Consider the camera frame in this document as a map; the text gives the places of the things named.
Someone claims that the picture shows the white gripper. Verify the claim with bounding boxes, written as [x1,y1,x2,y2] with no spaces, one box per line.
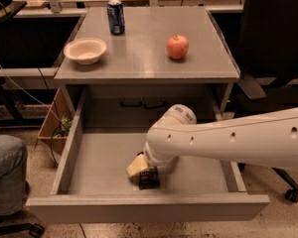
[127,143,178,178]

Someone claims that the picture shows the dark chocolate rxbar wrapper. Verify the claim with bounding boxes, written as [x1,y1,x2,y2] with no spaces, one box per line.
[139,167,160,189]

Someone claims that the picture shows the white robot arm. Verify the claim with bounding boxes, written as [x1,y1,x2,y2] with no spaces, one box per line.
[127,104,298,177]

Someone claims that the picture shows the grey open top drawer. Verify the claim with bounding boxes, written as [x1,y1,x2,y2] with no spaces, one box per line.
[27,88,269,223]

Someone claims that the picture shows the grey cabinet counter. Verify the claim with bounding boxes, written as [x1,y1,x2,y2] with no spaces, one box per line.
[55,7,240,111]

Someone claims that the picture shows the cardboard box with items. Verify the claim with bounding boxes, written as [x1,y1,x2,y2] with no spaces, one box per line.
[38,88,73,155]

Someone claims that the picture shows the red apple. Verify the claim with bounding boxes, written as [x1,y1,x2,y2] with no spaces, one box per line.
[166,35,189,60]

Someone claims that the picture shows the white paper bowl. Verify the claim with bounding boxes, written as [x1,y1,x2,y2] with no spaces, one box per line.
[64,38,107,65]

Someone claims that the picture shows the person leg in jeans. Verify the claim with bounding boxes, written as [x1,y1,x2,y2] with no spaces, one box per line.
[0,135,28,216]

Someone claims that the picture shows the blue soda can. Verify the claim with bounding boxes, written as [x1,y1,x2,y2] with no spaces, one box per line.
[107,0,125,35]

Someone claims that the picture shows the black chair base left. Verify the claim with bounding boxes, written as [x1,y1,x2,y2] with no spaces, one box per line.
[0,215,45,238]

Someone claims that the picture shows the black office chair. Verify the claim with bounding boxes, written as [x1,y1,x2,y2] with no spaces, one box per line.
[225,0,298,204]

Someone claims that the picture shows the black lower drawer handles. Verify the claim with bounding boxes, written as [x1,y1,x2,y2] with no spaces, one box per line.
[119,98,167,110]

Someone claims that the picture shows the white cable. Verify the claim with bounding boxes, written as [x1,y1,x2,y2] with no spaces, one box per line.
[0,51,63,123]

